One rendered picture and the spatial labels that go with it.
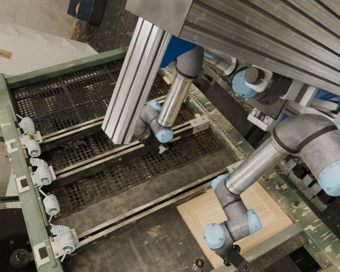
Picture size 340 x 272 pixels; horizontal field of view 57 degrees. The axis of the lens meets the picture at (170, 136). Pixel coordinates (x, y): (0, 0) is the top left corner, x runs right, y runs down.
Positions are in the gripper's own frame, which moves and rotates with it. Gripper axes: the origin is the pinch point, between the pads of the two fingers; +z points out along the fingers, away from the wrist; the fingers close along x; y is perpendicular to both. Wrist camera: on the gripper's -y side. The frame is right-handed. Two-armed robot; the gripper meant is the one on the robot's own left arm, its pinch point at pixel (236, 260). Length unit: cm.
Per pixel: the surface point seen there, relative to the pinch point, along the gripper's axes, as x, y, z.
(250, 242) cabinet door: -12.8, 5.4, 25.1
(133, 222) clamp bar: 17, 51, 2
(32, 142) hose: 20, 115, -26
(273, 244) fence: -18.4, -3.6, 26.3
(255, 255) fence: -8.5, -0.4, 22.1
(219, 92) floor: -127, 133, 108
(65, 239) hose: 40, 56, -23
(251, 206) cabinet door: -29.2, 16.6, 29.9
